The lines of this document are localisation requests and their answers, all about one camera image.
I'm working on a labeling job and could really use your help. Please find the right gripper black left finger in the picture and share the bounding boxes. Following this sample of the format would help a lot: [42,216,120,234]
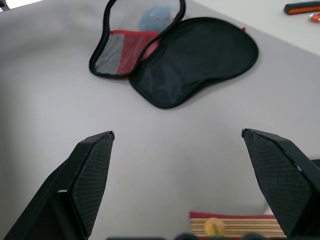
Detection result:
[0,130,116,240]

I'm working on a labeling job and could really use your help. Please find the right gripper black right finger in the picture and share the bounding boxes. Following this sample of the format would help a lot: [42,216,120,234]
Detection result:
[241,128,320,240]

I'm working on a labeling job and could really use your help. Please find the black and red paddle case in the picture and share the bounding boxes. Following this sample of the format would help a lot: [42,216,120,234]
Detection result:
[88,0,260,110]

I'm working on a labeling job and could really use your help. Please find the orange hacksaw with black handle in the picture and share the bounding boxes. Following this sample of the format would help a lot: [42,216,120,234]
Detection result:
[283,0,320,24]

